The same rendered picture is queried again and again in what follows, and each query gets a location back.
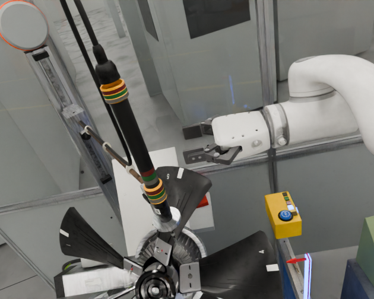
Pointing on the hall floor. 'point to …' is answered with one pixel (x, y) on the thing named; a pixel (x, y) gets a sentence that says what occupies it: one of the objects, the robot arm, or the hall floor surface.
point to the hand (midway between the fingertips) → (189, 143)
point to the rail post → (281, 268)
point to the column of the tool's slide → (110, 191)
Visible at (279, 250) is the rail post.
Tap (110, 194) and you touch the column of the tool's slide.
